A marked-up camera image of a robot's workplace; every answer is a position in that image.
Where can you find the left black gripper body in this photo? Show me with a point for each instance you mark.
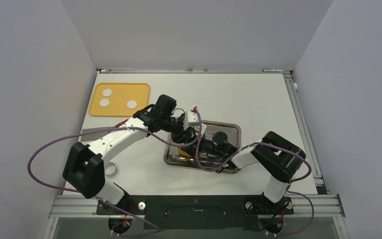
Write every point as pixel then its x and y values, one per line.
pixel 177 136

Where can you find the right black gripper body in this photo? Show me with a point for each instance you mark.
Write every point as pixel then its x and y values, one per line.
pixel 206 145

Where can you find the wooden rolling pin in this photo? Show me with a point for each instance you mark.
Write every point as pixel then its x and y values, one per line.
pixel 184 154

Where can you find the stainless steel tray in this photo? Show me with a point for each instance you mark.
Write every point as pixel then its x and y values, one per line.
pixel 230 128

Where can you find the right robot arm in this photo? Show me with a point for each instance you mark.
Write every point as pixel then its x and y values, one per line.
pixel 284 161

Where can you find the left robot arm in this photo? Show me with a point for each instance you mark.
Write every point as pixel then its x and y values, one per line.
pixel 86 163

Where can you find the white dough disc right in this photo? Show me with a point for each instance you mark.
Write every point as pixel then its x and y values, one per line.
pixel 132 104

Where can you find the white dough disc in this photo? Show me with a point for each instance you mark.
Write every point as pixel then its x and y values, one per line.
pixel 132 104
pixel 104 103
pixel 107 92

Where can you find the white dough disc lower left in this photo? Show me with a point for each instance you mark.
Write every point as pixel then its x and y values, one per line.
pixel 104 103

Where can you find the white dough disc upper left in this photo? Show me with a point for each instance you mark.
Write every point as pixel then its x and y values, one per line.
pixel 107 92

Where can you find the yellow plastic tray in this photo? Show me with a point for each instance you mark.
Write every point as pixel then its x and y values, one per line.
pixel 121 94

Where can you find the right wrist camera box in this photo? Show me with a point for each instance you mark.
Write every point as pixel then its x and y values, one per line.
pixel 202 128

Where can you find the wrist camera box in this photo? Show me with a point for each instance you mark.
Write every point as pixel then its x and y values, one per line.
pixel 191 120
pixel 202 128

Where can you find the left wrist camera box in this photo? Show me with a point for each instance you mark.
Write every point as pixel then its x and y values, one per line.
pixel 191 120

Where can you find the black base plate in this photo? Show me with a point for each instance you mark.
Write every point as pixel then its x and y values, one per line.
pixel 206 212

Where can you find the scraper with red handle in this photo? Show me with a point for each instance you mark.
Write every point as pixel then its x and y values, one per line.
pixel 97 132

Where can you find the metal ring cutter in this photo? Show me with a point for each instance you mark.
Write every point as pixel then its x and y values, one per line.
pixel 110 169

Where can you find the aluminium frame rail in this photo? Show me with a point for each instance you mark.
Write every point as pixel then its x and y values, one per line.
pixel 305 135

